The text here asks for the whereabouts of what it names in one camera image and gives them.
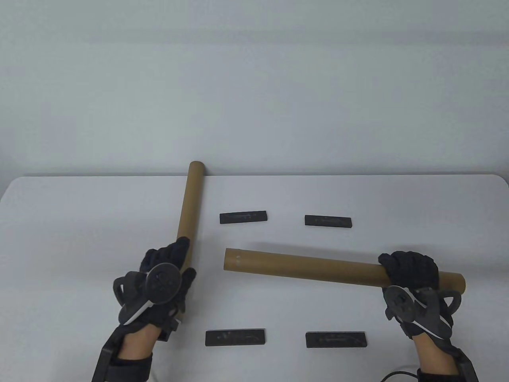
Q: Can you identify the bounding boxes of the person's left hand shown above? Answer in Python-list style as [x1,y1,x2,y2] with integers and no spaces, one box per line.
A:
[119,237,197,342]

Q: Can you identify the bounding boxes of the person's right hand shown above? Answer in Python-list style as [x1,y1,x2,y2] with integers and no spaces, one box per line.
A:
[378,251,455,339]

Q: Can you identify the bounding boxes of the brown cardboard mailing tube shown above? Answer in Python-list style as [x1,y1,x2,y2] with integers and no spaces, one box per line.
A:
[223,248,466,295]
[175,161,206,275]

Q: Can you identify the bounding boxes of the black paperweight bar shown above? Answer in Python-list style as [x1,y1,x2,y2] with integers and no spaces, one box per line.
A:
[305,215,353,228]
[305,331,367,349]
[206,329,266,347]
[219,211,268,224]

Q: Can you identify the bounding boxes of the person's right forearm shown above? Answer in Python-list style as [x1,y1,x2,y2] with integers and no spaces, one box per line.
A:
[412,334,460,376]

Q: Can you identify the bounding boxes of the person's left forearm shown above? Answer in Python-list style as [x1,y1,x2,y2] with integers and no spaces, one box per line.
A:
[119,324,159,361]

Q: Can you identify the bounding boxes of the grey hand-mounted controller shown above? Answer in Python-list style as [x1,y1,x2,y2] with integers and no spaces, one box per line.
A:
[113,263,184,326]
[383,285,462,339]

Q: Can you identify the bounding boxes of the grey wrist-mounted box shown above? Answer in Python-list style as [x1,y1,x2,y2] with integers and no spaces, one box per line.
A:
[92,324,128,382]
[439,342,478,382]

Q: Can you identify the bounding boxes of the black cable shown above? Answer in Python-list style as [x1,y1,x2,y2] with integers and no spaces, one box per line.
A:
[381,371,419,382]

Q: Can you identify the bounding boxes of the black wrist strap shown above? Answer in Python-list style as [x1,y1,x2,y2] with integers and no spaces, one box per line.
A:
[109,354,154,382]
[418,368,462,382]

